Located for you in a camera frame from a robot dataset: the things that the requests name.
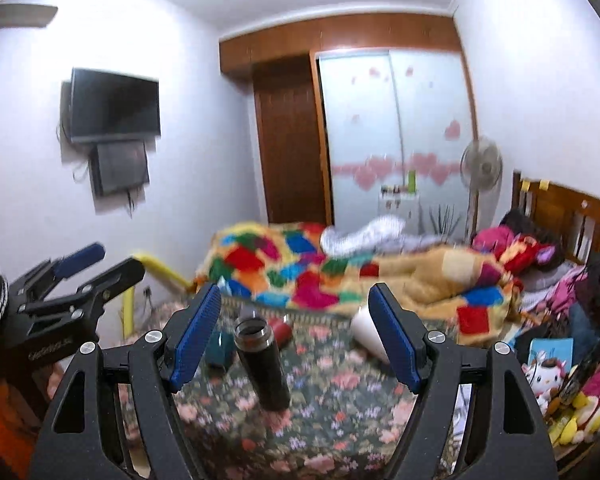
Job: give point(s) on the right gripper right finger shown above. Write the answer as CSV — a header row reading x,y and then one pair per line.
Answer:
x,y
505,436

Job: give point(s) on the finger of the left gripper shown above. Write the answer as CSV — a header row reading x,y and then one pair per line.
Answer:
x,y
38,282
87,303

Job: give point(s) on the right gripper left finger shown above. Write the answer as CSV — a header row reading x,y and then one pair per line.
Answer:
x,y
83,436

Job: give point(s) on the black thermos bottle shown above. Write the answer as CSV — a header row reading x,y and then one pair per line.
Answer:
x,y
258,351

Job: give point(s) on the white cylindrical cup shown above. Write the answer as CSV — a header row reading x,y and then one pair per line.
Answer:
x,y
365,333

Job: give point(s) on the red thermos cup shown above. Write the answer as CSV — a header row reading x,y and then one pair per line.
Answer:
x,y
282,331

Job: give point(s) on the hello kitty plush toy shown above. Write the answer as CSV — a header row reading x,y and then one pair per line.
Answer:
x,y
545,380

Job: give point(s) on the light blue book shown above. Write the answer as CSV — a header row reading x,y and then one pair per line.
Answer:
x,y
559,349

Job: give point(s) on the dark green faceted mug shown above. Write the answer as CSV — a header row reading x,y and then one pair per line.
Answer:
x,y
220,351

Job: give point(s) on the colourful patchwork blanket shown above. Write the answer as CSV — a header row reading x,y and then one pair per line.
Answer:
x,y
284,266

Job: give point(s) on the floral bed sheet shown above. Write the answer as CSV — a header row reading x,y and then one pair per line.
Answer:
x,y
346,415

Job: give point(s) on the pink red clothes pile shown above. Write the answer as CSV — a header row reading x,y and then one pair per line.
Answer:
x,y
520,245

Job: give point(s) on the wooden headboard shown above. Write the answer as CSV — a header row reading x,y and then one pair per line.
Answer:
x,y
570,214

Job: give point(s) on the grey white crumpled cloth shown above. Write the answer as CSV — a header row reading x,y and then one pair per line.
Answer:
x,y
385,235

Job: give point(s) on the dark brown wooden door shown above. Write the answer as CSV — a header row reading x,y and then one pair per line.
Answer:
x,y
289,138

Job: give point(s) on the small white cabinet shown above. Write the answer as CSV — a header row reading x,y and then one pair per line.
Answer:
x,y
403,205

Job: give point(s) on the standing electric fan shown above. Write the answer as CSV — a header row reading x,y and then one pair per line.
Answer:
x,y
481,168

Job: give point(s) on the green bottle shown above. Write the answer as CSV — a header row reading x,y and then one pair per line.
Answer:
x,y
411,182

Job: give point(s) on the white heart sliding wardrobe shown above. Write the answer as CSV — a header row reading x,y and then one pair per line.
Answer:
x,y
389,112

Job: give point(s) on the wooden overhead cabinets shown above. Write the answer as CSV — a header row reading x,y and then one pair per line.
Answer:
x,y
241,54

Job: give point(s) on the yellow padded bed rail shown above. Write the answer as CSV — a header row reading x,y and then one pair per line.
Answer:
x,y
157,273

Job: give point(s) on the wall mounted black television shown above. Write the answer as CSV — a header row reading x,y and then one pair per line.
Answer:
x,y
112,107

